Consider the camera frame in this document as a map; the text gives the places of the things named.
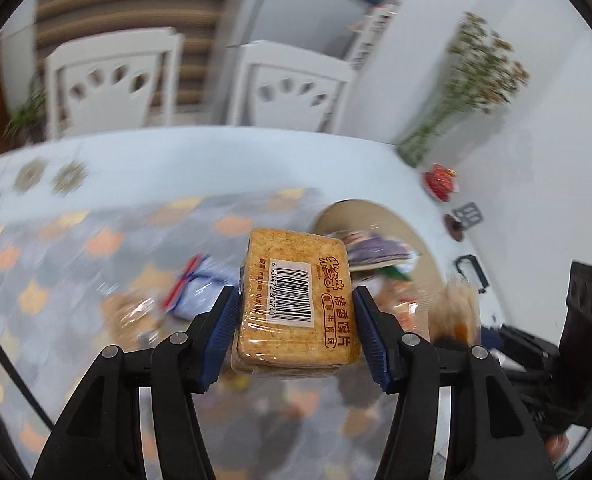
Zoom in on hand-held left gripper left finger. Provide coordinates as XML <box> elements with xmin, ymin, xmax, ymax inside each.
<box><xmin>31</xmin><ymin>285</ymin><xmax>240</xmax><ymax>480</ymax></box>

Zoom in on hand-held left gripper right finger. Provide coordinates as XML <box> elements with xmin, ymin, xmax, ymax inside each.
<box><xmin>352</xmin><ymin>286</ymin><xmax>559</xmax><ymax>480</ymax></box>

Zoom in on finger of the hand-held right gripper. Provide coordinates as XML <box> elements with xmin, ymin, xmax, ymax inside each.
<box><xmin>453</xmin><ymin>254</ymin><xmax>489</xmax><ymax>295</ymax></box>

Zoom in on red pastry pack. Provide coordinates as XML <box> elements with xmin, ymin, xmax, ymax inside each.
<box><xmin>376</xmin><ymin>280</ymin><xmax>434</xmax><ymax>336</ymax></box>

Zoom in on clear-wrapped rice cake pack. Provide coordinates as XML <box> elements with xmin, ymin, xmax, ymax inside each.
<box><xmin>433</xmin><ymin>279</ymin><xmax>483</xmax><ymax>347</ymax></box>

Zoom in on green white snack pack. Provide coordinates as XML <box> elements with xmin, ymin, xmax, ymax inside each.
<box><xmin>376</xmin><ymin>264</ymin><xmax>418</xmax><ymax>282</ymax></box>

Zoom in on purple printed snack bag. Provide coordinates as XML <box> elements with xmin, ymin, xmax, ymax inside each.
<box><xmin>346</xmin><ymin>232</ymin><xmax>419</xmax><ymax>272</ymax></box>

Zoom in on brown toast pack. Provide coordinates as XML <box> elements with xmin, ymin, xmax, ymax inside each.
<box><xmin>231</xmin><ymin>227</ymin><xmax>362</xmax><ymax>376</ymax></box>

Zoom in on golden ribbed bowl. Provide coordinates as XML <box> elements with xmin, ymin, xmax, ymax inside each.
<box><xmin>313</xmin><ymin>200</ymin><xmax>452</xmax><ymax>311</ymax></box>

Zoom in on small brown round dish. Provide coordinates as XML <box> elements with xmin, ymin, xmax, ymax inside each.
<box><xmin>443</xmin><ymin>214</ymin><xmax>466</xmax><ymax>243</ymax></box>

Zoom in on blue white snack packet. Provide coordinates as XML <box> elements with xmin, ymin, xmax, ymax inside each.
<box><xmin>166</xmin><ymin>255</ymin><xmax>242</xmax><ymax>318</ymax></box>

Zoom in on small black stand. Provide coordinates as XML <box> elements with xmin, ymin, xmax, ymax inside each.
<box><xmin>455</xmin><ymin>201</ymin><xmax>484</xmax><ymax>227</ymax></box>

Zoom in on round egg cake pack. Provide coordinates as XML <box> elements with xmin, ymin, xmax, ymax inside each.
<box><xmin>101</xmin><ymin>292</ymin><xmax>177</xmax><ymax>348</ymax></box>

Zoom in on red bowl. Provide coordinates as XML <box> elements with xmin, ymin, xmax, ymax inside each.
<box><xmin>422</xmin><ymin>164</ymin><xmax>461</xmax><ymax>202</ymax></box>

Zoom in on printed tablecloth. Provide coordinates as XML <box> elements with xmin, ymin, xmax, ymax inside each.
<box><xmin>0</xmin><ymin>127</ymin><xmax>527</xmax><ymax>480</ymax></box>

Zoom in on dried flowers in vase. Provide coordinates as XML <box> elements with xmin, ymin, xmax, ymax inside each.
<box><xmin>396</xmin><ymin>12</ymin><xmax>532</xmax><ymax>168</ymax></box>

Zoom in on white dining chair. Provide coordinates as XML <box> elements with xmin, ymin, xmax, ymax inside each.
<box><xmin>226</xmin><ymin>40</ymin><xmax>357</xmax><ymax>136</ymax></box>
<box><xmin>43</xmin><ymin>27</ymin><xmax>186</xmax><ymax>141</ymax></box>

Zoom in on green houseplant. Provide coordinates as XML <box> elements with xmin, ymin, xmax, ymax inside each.
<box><xmin>3</xmin><ymin>85</ymin><xmax>47</xmax><ymax>143</ymax></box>

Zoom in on silver refrigerator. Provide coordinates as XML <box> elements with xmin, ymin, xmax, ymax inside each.
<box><xmin>226</xmin><ymin>0</ymin><xmax>377</xmax><ymax>61</ymax></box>

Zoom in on black cable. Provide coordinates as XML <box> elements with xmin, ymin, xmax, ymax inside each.
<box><xmin>0</xmin><ymin>310</ymin><xmax>52</xmax><ymax>431</ymax></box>

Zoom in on paper wall hanging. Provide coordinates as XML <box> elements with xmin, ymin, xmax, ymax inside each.
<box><xmin>346</xmin><ymin>4</ymin><xmax>402</xmax><ymax>72</ymax></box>

